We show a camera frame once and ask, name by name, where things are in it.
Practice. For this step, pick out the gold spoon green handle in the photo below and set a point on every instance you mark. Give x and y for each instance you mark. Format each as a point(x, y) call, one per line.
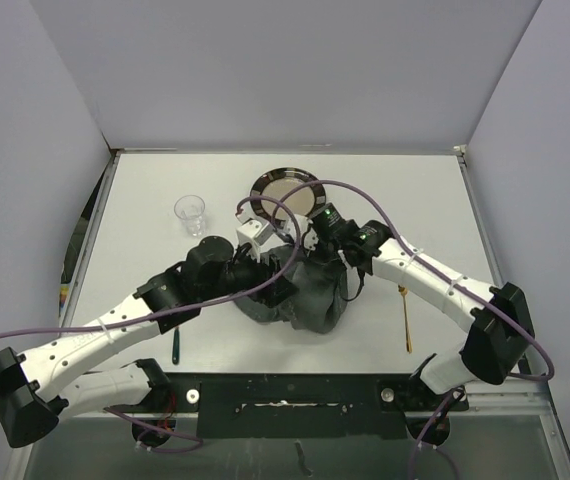
point(176, 347)

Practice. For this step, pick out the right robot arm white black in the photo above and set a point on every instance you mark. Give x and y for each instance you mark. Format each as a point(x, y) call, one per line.
point(496, 320)

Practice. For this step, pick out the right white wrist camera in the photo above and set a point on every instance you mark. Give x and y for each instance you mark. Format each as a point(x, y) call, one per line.
point(300, 227)

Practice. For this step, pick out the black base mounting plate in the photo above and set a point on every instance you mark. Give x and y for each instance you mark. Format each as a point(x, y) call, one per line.
point(303, 406)

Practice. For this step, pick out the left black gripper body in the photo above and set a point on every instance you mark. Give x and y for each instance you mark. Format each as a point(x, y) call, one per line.
point(245, 273)

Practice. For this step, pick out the clear drinking glass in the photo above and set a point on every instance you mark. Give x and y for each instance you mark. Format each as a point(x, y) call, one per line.
point(190, 210)

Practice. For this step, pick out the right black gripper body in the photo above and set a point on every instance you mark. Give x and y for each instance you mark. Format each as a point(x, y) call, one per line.
point(325, 249)

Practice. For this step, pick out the gold fork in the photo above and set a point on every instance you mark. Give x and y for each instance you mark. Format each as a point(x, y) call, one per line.
point(408, 341)

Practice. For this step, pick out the grey cloth placemat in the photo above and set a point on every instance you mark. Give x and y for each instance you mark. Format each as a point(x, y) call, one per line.
point(320, 300)

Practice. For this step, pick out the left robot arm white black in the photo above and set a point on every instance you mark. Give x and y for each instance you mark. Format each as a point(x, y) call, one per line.
point(42, 386)

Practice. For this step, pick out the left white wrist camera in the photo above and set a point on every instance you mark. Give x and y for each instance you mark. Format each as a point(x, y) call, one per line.
point(254, 233)

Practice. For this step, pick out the dark rimmed dinner plate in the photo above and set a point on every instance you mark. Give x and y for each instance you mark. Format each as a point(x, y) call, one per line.
point(277, 183)

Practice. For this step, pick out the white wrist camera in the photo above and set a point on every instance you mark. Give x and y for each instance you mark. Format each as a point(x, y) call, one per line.
point(254, 233)
point(300, 227)

